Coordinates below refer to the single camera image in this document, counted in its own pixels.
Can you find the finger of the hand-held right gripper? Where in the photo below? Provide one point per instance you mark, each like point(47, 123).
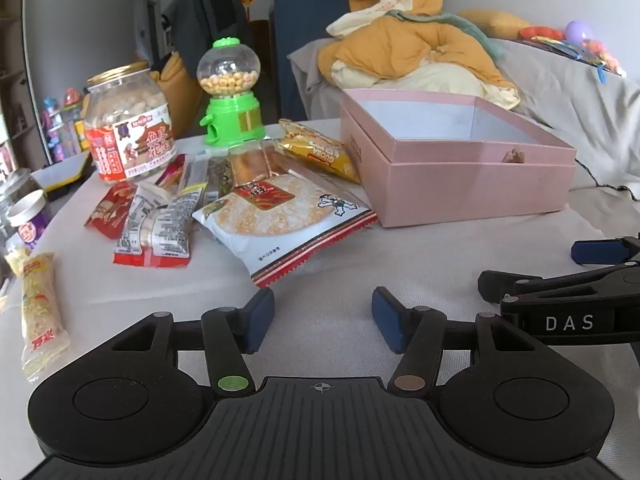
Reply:
point(595, 251)
point(530, 287)

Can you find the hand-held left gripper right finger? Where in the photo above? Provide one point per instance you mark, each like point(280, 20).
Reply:
point(387, 322)

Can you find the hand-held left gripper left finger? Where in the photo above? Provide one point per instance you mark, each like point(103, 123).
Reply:
point(260, 317)

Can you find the round rice cracker packet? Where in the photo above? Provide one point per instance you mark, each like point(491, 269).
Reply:
point(270, 215)

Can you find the white red-edged cracker packet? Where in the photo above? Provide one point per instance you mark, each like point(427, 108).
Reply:
point(132, 230)
point(172, 230)

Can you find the pink cardboard box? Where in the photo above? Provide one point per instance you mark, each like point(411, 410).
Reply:
point(450, 190)

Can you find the dark snack bar packet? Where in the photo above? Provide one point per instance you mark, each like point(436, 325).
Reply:
point(217, 180)

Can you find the clear orange bread packet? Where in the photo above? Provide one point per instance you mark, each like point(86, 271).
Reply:
point(250, 162)

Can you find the pale strip snack packet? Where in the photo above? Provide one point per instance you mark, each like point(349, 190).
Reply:
point(194, 180)

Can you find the grey sofa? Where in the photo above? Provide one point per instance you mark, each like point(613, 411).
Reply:
point(550, 90)

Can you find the red sausage snack packet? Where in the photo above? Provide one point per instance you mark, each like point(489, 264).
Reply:
point(171, 172)

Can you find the small red snack packet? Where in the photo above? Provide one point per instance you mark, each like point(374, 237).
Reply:
point(110, 210)

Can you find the colourful toys pile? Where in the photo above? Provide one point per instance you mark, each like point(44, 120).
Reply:
point(595, 52)

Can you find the green gumball machine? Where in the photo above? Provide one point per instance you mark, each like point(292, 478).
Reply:
point(232, 120)

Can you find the yellow noodle snack packet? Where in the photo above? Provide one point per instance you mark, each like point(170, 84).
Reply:
point(42, 320)

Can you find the purple ball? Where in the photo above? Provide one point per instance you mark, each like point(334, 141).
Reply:
point(578, 31)

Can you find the red label peanut jar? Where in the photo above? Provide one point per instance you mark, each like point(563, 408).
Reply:
point(130, 125)

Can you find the orange bean bag chair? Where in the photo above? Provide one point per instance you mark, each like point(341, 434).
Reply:
point(175, 90)

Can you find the purple can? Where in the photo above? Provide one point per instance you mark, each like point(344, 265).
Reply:
point(30, 225)

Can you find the yellow and white tray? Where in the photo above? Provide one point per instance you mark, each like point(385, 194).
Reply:
point(60, 170)

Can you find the yellow pillow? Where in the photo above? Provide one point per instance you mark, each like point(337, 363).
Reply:
point(495, 22)

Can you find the teal cloth strip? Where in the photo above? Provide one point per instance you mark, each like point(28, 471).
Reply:
point(450, 20)

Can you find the colourful toy bottles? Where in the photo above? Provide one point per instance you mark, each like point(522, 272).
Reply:
point(65, 125)

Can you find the orange and cream blanket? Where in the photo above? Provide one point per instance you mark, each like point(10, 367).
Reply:
point(400, 45)

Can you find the dark hanging jacket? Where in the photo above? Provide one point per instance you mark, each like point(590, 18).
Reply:
point(200, 25)

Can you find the dark blue cabinet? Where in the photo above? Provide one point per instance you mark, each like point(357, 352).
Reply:
point(300, 20)

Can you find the wooden shelf unit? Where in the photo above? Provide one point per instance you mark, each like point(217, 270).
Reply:
point(12, 60)

